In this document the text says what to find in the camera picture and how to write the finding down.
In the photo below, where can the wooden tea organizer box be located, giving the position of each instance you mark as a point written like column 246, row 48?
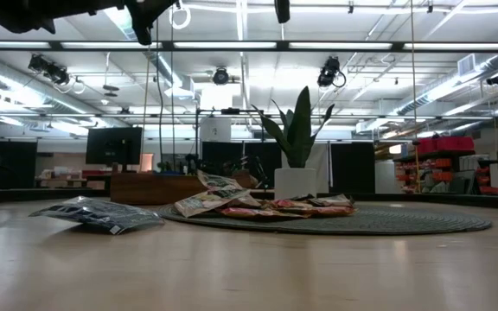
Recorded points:
column 145, row 190

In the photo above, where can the beige tea packet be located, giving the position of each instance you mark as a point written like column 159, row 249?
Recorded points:
column 335, row 199
column 206, row 202
column 218, row 181

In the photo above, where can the dark tea packet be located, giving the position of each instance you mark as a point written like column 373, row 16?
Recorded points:
column 97, row 213

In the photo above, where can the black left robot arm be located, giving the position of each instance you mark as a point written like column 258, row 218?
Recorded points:
column 15, row 13

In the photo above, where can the green snake plant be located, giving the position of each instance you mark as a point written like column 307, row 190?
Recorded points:
column 301, row 129

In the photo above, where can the white hanging box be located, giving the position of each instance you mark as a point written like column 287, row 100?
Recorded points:
column 214, row 129

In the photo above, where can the black monitor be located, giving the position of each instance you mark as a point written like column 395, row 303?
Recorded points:
column 113, row 144

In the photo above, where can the black partition panel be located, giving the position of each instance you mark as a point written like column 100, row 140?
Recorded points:
column 244, row 149
column 353, row 168
column 15, row 164

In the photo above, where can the background desk with boxes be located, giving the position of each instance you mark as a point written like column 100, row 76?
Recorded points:
column 65, row 181

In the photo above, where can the yellow pole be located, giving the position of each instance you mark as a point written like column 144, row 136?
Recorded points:
column 416, row 173

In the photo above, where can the red storage bin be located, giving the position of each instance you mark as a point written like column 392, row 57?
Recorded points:
column 452, row 144

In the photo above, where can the shelf rack with orange bins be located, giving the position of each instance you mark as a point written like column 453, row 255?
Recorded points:
column 441, row 163

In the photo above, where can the round grey woven mat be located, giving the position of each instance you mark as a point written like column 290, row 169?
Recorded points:
column 383, row 222

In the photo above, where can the black ceiling camera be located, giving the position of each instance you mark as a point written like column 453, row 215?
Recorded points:
column 221, row 77
column 329, row 71
column 54, row 73
column 496, row 79

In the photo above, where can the black overhead frame beam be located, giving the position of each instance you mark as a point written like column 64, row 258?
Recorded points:
column 398, row 45

